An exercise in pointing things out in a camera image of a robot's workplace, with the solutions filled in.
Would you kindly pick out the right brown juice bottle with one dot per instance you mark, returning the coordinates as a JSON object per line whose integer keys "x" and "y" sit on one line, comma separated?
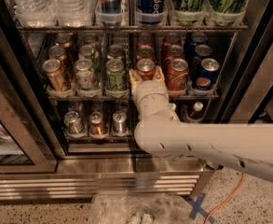
{"x": 194, "y": 113}

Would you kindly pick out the front white green can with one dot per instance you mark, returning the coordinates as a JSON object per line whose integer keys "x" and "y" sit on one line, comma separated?
{"x": 85, "y": 75}

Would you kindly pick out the silver can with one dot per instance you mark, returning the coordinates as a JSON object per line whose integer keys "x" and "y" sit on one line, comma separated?
{"x": 120, "y": 121}
{"x": 73, "y": 122}

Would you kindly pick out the left clear water bottle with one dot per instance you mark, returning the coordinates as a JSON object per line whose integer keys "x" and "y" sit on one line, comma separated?
{"x": 35, "y": 13}

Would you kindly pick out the right clear water bottle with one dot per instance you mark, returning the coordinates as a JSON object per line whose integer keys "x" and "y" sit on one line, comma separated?
{"x": 75, "y": 13}

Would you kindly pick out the rear blue pepsi can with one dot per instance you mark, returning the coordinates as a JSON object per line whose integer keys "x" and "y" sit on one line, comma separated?
{"x": 193, "y": 40}

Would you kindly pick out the right green tall can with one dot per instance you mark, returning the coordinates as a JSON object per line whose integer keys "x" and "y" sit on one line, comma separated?
{"x": 227, "y": 12}

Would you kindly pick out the brown juice bottle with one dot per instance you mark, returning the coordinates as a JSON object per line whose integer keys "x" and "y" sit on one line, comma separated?
{"x": 194, "y": 113}
{"x": 173, "y": 106}

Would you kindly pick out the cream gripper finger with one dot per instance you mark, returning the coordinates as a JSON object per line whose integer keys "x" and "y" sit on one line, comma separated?
{"x": 159, "y": 76}
{"x": 135, "y": 79}

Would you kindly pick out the rear gold soda can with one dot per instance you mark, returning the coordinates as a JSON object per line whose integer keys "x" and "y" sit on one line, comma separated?
{"x": 66, "y": 40}

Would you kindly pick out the blue tape cross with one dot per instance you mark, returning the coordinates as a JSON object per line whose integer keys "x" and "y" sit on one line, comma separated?
{"x": 199, "y": 209}

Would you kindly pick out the clear plastic bin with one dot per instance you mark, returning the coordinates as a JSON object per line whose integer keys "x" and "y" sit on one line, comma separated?
{"x": 138, "y": 209}

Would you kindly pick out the glass fridge door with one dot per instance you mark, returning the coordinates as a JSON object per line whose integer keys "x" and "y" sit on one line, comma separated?
{"x": 23, "y": 148}

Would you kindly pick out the rear right coke can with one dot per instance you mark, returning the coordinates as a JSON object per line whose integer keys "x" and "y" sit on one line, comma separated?
{"x": 171, "y": 39}

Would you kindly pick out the front right coca-cola can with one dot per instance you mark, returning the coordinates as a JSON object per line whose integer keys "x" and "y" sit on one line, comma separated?
{"x": 176, "y": 74}

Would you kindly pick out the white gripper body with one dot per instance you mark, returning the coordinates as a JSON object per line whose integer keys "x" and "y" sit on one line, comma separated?
{"x": 149, "y": 89}

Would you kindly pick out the gold soda can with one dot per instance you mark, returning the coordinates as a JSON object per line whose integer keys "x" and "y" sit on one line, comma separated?
{"x": 57, "y": 76}
{"x": 60, "y": 53}
{"x": 66, "y": 40}

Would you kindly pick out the tall red bull can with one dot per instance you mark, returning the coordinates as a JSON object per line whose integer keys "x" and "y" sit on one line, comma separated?
{"x": 111, "y": 8}

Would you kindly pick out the front green soda can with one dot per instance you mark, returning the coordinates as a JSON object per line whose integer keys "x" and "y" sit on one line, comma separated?
{"x": 115, "y": 75}

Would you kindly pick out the front gold soda can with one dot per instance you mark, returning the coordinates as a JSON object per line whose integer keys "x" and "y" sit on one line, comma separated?
{"x": 57, "y": 76}

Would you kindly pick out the left brown juice bottle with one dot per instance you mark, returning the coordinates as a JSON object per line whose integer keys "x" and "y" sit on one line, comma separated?
{"x": 173, "y": 106}

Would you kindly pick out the red coke can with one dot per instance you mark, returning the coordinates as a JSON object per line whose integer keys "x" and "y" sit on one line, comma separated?
{"x": 145, "y": 52}
{"x": 145, "y": 40}
{"x": 146, "y": 69}

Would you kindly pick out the green tall can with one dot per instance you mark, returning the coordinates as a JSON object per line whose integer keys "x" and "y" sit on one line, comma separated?
{"x": 188, "y": 11}
{"x": 227, "y": 12}

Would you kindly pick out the tall blue pepsi can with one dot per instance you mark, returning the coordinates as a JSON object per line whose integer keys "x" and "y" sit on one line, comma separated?
{"x": 150, "y": 11}

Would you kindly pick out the clear water bottle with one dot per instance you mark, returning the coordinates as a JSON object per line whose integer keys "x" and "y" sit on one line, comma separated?
{"x": 35, "y": 13}
{"x": 75, "y": 13}

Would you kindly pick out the bottom left silver can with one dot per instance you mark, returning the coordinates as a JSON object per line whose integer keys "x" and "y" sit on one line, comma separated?
{"x": 73, "y": 122}

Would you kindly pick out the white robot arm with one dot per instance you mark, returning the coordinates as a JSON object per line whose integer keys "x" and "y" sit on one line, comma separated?
{"x": 243, "y": 147}

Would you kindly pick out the front blue pepsi can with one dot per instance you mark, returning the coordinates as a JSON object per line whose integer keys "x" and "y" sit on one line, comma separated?
{"x": 206, "y": 73}

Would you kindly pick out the white green can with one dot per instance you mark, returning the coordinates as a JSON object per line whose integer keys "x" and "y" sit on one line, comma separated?
{"x": 89, "y": 52}
{"x": 85, "y": 75}
{"x": 91, "y": 39}

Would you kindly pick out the left green tall can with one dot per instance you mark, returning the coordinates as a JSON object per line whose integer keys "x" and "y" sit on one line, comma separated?
{"x": 188, "y": 11}

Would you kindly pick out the green soda can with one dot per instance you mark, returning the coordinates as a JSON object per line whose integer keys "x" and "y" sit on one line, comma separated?
{"x": 115, "y": 75}
{"x": 115, "y": 52}

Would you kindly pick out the stainless steel fridge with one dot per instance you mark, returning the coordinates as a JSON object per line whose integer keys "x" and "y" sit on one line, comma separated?
{"x": 90, "y": 164}

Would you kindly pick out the rear white green can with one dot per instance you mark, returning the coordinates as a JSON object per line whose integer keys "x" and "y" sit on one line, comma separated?
{"x": 91, "y": 39}

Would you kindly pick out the bottom orange can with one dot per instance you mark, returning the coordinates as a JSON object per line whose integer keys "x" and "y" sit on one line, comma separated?
{"x": 97, "y": 123}

